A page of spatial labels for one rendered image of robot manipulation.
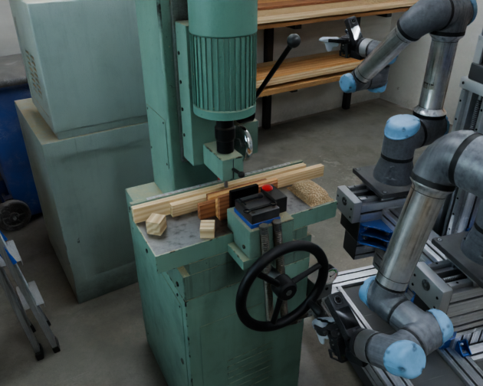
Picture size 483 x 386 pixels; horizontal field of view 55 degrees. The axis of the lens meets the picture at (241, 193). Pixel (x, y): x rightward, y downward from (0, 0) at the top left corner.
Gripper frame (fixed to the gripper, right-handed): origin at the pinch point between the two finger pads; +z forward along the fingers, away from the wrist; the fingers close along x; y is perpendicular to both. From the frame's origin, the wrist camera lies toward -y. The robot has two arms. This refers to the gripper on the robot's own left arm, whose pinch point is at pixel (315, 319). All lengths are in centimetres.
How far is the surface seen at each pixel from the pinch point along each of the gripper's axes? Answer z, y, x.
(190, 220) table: 21.2, -34.0, -21.0
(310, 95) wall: 268, -99, 206
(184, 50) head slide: 12, -80, -14
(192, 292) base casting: 19.4, -13.9, -26.2
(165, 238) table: 16.7, -31.3, -30.8
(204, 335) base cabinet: 28.5, 2.1, -23.5
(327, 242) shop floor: 124, 10, 91
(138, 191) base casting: 62, -46, -25
